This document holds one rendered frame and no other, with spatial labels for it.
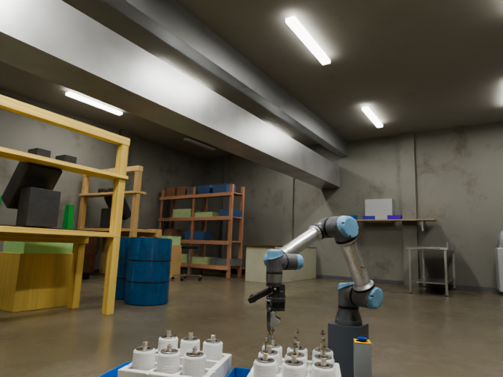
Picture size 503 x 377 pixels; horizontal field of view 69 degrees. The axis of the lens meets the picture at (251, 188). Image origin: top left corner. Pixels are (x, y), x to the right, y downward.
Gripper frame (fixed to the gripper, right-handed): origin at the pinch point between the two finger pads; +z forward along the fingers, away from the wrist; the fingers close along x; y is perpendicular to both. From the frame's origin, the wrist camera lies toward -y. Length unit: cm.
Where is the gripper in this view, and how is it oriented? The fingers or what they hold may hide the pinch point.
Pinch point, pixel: (268, 328)
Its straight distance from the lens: 177.3
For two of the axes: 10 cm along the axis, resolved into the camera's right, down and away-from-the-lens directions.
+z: -0.4, 9.9, -1.6
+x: 1.1, 1.6, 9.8
